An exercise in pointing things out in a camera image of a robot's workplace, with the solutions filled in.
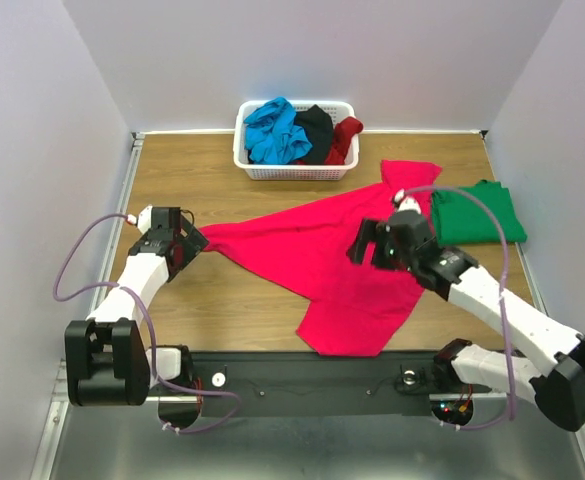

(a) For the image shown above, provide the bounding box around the pink red t shirt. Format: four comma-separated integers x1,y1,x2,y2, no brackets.
202,160,442,357

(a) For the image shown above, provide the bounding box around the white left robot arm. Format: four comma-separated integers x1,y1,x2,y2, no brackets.
64,205,208,406

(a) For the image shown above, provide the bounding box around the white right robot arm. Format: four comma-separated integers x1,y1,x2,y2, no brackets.
347,210,585,432

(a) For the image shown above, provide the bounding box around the green folded t shirt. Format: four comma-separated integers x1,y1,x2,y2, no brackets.
431,180,527,245

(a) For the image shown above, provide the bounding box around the dark red t shirt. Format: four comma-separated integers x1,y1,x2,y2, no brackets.
323,116,363,166

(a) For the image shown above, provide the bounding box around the black t shirt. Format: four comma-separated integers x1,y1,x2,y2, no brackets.
294,105,334,165

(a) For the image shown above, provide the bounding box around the white plastic basket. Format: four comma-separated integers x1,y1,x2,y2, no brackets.
233,99,360,181

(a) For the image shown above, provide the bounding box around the blue t shirt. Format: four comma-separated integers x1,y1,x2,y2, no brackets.
243,97,312,166

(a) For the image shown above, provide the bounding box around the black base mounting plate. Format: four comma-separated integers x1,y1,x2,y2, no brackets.
189,351,484,418

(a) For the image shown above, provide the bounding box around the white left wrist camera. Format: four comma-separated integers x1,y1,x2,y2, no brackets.
125,205,153,234

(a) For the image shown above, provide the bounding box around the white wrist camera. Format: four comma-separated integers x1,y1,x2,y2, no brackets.
125,205,153,234
392,189,422,214

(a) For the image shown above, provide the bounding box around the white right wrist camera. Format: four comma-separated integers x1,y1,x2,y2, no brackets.
392,189,422,214

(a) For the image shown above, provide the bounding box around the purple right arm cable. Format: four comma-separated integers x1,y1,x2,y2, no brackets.
396,185,521,432

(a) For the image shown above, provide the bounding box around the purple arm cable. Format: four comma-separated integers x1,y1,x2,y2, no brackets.
396,185,521,432
53,213,241,435

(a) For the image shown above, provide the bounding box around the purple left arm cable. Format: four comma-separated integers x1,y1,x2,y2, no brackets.
53,213,241,435

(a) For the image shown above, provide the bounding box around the aluminium frame rail left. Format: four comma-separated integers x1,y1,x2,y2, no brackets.
87,132,145,313

